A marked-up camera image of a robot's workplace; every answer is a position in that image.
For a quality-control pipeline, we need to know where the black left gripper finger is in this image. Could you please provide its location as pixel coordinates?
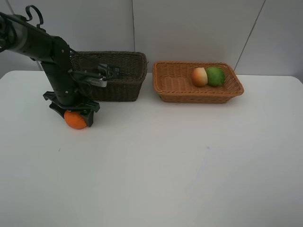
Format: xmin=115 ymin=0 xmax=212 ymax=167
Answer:
xmin=49 ymin=103 xmax=67 ymax=119
xmin=80 ymin=111 xmax=94 ymax=127

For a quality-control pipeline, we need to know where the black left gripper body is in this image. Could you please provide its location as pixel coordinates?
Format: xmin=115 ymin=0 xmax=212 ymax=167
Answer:
xmin=42 ymin=61 xmax=100 ymax=112

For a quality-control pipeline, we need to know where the orange mandarin fruit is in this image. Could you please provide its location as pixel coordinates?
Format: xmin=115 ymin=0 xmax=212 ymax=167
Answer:
xmin=64 ymin=111 xmax=87 ymax=130

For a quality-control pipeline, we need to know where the purple translucent plastic cup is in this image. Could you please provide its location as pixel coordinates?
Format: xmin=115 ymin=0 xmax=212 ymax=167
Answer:
xmin=79 ymin=56 xmax=99 ymax=72

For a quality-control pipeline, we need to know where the black pump bottle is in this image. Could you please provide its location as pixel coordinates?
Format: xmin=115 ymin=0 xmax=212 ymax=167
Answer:
xmin=98 ymin=64 xmax=120 ymax=80

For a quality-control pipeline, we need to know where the red yellow peach fruit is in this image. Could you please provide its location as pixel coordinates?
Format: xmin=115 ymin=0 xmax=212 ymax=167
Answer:
xmin=191 ymin=68 xmax=208 ymax=87

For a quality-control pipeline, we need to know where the green lime fruit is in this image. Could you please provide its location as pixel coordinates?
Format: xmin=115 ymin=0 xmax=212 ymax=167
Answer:
xmin=206 ymin=67 xmax=225 ymax=87

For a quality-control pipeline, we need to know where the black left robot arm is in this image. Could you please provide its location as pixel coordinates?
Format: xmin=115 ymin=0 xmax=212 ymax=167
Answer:
xmin=0 ymin=13 xmax=100 ymax=127

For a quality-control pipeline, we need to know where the dark brown wicker basket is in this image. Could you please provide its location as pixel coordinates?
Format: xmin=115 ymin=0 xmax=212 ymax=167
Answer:
xmin=80 ymin=51 xmax=147 ymax=102

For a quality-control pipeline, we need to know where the orange wicker basket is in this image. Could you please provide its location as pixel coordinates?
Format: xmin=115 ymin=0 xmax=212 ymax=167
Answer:
xmin=152 ymin=61 xmax=244 ymax=104

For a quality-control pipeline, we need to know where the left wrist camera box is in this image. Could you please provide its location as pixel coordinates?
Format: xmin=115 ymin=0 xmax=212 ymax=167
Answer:
xmin=69 ymin=71 xmax=107 ymax=87

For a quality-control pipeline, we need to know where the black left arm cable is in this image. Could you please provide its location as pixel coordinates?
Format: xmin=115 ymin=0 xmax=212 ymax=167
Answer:
xmin=0 ymin=4 xmax=45 ymax=31

